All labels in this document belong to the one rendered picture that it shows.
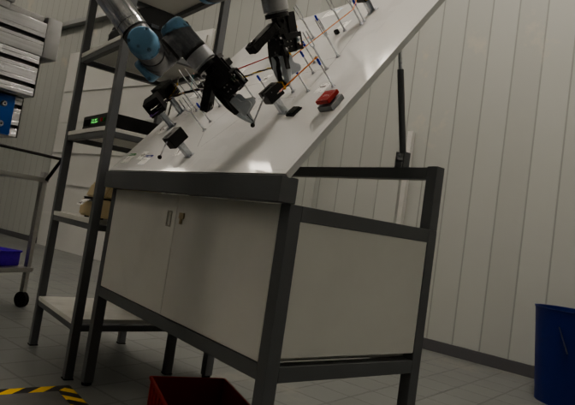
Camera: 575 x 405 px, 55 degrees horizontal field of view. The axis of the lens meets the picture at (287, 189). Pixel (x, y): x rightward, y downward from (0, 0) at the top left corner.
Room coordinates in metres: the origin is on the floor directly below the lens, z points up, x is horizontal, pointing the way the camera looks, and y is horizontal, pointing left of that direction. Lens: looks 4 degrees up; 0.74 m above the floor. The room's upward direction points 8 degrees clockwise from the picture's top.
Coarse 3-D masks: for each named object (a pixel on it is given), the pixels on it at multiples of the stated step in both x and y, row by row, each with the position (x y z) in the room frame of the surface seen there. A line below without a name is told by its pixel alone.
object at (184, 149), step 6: (174, 132) 1.77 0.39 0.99; (180, 132) 1.78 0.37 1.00; (168, 138) 1.75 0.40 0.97; (174, 138) 1.77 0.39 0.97; (180, 138) 1.78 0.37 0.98; (186, 138) 1.79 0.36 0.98; (168, 144) 1.79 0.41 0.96; (174, 144) 1.77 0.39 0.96; (180, 144) 1.78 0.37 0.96; (162, 150) 1.77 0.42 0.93; (186, 150) 1.81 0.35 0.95; (186, 156) 1.83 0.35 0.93
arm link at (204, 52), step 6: (198, 48) 1.51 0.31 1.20; (204, 48) 1.52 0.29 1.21; (192, 54) 1.51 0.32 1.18; (198, 54) 1.51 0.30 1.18; (204, 54) 1.51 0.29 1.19; (210, 54) 1.52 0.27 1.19; (192, 60) 1.52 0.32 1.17; (198, 60) 1.51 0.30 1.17; (204, 60) 1.51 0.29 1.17; (192, 66) 1.54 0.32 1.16; (198, 66) 1.52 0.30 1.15
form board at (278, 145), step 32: (384, 0) 1.93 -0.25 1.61; (416, 0) 1.74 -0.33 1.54; (320, 32) 2.07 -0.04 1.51; (352, 32) 1.86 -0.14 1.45; (384, 32) 1.68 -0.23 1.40; (416, 32) 1.58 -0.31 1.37; (256, 64) 2.23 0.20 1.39; (352, 64) 1.63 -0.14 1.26; (384, 64) 1.51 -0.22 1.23; (256, 96) 1.91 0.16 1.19; (288, 96) 1.73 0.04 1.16; (352, 96) 1.45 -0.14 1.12; (160, 128) 2.30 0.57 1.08; (192, 128) 2.05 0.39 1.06; (224, 128) 1.84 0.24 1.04; (256, 128) 1.67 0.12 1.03; (288, 128) 1.53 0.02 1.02; (320, 128) 1.41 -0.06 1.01; (160, 160) 1.97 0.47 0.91; (192, 160) 1.78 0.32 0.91; (224, 160) 1.62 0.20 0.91; (256, 160) 1.49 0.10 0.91; (288, 160) 1.37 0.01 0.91
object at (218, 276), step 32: (192, 224) 1.72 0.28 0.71; (224, 224) 1.57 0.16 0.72; (256, 224) 1.45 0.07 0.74; (192, 256) 1.70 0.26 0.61; (224, 256) 1.55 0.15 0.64; (256, 256) 1.44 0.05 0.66; (192, 288) 1.67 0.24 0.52; (224, 288) 1.53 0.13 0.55; (256, 288) 1.42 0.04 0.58; (192, 320) 1.65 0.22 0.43; (224, 320) 1.52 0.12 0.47; (256, 320) 1.40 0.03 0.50; (256, 352) 1.39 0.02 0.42
